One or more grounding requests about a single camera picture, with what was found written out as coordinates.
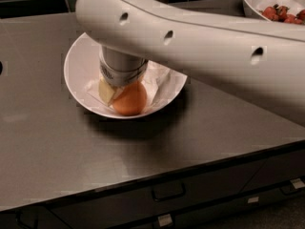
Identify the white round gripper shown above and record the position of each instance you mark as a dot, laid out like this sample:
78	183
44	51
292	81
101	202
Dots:
122	75

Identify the orange fruit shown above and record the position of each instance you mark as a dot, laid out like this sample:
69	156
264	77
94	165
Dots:
132	101

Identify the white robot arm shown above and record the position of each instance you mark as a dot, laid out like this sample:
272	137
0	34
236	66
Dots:
262	62

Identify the large white bowl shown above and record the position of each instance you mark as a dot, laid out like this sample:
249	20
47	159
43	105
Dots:
82	66

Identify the white bowl with strawberries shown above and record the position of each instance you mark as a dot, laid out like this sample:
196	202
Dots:
254	8

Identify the crumpled white paper napkin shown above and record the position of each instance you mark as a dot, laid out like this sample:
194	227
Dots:
162	86

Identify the red strawberries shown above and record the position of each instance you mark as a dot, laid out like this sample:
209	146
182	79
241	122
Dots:
282	14

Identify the left drawer handle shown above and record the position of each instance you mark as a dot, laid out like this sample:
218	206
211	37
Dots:
167	191

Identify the drawer handle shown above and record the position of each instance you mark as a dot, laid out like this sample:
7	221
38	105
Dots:
167	191
294	186

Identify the right drawer handle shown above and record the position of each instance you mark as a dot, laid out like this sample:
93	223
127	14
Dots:
294	186

